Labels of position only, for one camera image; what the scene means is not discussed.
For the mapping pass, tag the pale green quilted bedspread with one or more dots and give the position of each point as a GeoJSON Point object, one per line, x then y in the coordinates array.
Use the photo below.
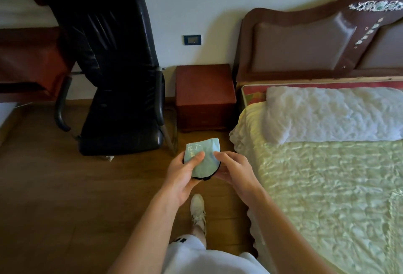
{"type": "Point", "coordinates": [324, 195]}

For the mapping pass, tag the person's left thumb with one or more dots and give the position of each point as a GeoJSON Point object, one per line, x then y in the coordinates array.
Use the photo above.
{"type": "Point", "coordinates": [197, 159]}

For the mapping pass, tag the white sneaker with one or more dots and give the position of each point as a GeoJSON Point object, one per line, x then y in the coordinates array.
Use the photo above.
{"type": "Point", "coordinates": [197, 209]}

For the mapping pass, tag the dark wall socket plate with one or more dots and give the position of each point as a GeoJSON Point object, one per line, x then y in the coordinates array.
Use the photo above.
{"type": "Point", "coordinates": [192, 39]}

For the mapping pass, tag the light teal fabric pouch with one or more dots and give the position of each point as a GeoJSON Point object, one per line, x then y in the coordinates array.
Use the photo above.
{"type": "Point", "coordinates": [203, 158]}

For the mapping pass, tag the black leather office chair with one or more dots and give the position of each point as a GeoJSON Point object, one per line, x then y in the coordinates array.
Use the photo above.
{"type": "Point", "coordinates": [113, 62]}

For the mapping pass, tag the person's left hand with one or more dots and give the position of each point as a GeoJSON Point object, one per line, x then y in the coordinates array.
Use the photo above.
{"type": "Point", "coordinates": [179, 179]}

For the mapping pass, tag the reddish wooden desk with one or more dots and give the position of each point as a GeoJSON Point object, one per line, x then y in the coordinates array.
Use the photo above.
{"type": "Point", "coordinates": [28, 62]}

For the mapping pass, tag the person's right hand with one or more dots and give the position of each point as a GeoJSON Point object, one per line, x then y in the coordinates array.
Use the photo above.
{"type": "Point", "coordinates": [234, 173]}

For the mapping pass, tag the person's right thumb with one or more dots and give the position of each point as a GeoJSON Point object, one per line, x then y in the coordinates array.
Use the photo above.
{"type": "Point", "coordinates": [220, 176]}

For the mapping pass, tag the white fluffy pillow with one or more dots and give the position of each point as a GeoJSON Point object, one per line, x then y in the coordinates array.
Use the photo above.
{"type": "Point", "coordinates": [330, 114]}

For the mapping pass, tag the red patterned mattress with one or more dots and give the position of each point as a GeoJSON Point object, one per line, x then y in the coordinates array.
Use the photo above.
{"type": "Point", "coordinates": [283, 87]}

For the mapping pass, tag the person's leg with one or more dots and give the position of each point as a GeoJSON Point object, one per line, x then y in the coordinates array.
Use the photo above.
{"type": "Point", "coordinates": [200, 236]}

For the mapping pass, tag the person's right forearm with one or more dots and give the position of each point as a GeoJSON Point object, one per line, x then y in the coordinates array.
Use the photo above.
{"type": "Point", "coordinates": [283, 236]}

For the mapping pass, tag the reddish wooden nightstand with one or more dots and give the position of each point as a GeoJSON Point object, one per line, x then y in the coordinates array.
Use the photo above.
{"type": "Point", "coordinates": [205, 97]}

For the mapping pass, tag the white shorts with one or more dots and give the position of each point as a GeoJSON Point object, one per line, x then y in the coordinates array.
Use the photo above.
{"type": "Point", "coordinates": [204, 258]}

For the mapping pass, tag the brown padded wooden headboard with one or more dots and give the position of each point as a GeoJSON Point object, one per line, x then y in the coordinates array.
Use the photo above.
{"type": "Point", "coordinates": [318, 37]}

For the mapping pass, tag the person's left forearm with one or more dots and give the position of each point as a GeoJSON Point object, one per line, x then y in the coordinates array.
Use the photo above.
{"type": "Point", "coordinates": [141, 236]}

